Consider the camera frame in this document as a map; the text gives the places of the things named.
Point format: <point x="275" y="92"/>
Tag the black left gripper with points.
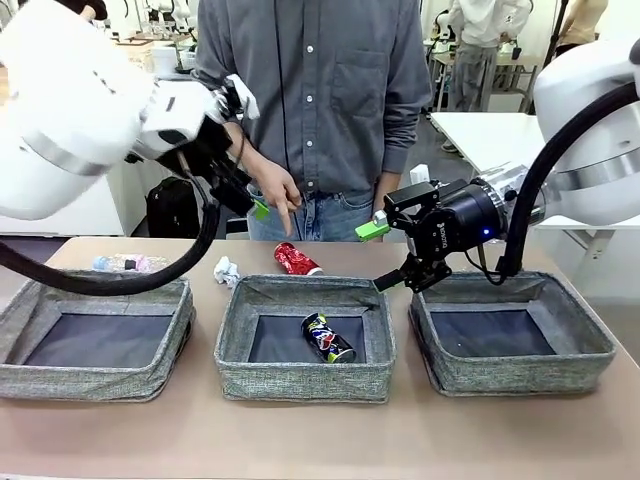
<point x="215" y="145"/>

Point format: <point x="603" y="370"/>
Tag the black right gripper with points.
<point x="460" y="220"/>

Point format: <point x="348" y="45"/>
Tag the crushed red soda can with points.
<point x="295" y="260"/>

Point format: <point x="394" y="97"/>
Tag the crushed black soda can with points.
<point x="325" y="340"/>

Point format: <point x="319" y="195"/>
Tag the clear bottle with blue cap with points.
<point x="107" y="262"/>

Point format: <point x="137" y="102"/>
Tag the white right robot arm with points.
<point x="575" y="75"/>

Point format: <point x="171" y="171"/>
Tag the person's left forearm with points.
<point x="392" y="179"/>

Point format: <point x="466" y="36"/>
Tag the person's right forearm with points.
<point x="246" y="146"/>

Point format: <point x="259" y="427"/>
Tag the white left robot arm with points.
<point x="65" y="100"/>

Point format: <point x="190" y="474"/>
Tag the person's right hand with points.
<point x="275" y="185"/>

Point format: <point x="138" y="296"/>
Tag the grey plastic stool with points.
<point x="237" y="227"/>

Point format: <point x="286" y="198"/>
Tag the black backpack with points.
<point x="170" y="210"/>

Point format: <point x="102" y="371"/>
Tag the crumpled white paper ball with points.
<point x="226" y="272"/>

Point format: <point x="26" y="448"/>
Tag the large white table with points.
<point x="480" y="135"/>

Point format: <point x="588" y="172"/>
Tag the person in grey shirt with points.
<point x="325" y="100"/>

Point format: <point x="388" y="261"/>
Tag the white cylindrical container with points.
<point x="165" y="60"/>

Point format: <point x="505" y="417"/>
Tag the grey fabric basket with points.
<point x="500" y="377"/>
<point x="75" y="382"/>
<point x="300" y="382"/>

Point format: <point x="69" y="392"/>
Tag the bystander in beige trousers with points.
<point x="475" y="75"/>

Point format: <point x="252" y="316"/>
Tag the white lattice crate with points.
<point x="137" y="47"/>

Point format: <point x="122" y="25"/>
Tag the light wooden desk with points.
<point x="515" y="65"/>

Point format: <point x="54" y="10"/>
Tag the black tripod pole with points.
<point x="556" y="30"/>

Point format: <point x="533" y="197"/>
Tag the bystander in black trousers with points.
<point x="580" y="25"/>

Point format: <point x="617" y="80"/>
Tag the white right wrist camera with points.
<point x="420" y="175"/>

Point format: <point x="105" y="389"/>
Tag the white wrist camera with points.
<point x="420" y="175"/>
<point x="245" y="97"/>

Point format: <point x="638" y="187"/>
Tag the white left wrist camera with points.
<point x="245" y="97"/>

